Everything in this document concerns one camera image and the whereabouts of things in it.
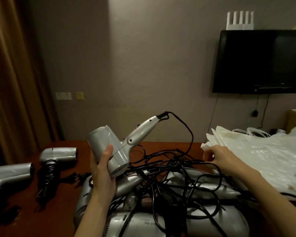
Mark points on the person's right hand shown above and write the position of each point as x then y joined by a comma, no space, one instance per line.
225,160

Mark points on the person's left hand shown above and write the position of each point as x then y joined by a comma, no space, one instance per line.
101,177

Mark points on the person's right fingers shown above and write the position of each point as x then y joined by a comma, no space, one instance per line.
211,154

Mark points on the person's left thumb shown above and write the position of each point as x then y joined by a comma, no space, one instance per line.
107,155

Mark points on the silver hair dryer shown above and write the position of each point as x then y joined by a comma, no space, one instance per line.
212,219
207,188
85,194
58,154
9,174
124,148

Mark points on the person's left forearm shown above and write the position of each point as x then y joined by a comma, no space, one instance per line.
95,214

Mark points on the person's right forearm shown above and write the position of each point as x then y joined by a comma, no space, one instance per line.
271,199

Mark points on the black power plug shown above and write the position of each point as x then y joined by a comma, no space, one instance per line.
75,178

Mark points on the white plastic bag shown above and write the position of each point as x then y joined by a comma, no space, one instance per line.
264,155

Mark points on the black power adapter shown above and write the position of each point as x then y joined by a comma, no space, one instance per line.
255,113

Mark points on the yellow box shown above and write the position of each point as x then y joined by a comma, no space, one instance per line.
293,119

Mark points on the black flat television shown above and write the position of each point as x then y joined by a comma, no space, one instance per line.
257,61

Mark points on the brown curtain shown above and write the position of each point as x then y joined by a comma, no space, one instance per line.
12,83

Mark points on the white router with antennas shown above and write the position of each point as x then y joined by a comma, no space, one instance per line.
239,22

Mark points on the yellow wall socket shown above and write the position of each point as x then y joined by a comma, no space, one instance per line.
80,96

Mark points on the white wall socket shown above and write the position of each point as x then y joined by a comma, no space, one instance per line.
63,96

